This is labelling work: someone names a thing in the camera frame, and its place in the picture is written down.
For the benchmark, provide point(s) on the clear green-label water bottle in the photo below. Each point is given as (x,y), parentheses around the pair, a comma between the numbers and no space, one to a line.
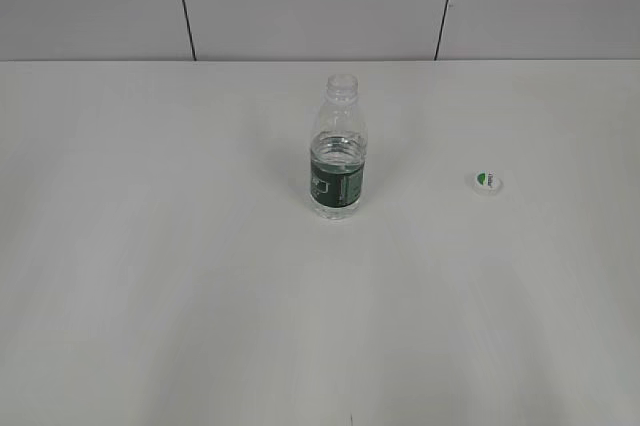
(338,149)

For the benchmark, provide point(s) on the white green bottle cap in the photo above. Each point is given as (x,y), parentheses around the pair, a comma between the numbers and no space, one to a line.
(486,183)

